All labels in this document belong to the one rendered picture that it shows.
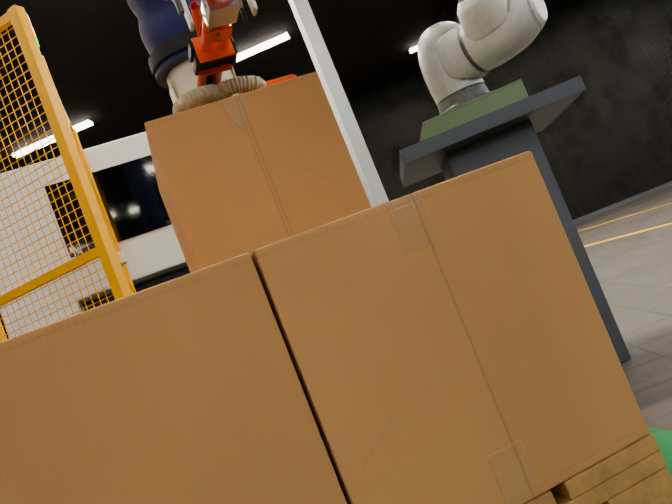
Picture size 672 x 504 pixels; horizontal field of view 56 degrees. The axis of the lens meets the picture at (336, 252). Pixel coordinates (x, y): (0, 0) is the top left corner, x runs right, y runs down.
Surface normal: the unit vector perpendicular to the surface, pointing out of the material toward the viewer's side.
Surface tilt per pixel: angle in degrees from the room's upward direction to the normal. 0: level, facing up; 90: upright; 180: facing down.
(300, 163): 90
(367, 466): 90
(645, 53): 90
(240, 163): 90
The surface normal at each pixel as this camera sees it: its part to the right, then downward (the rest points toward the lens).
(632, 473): 0.25, -0.16
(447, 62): -0.61, 0.23
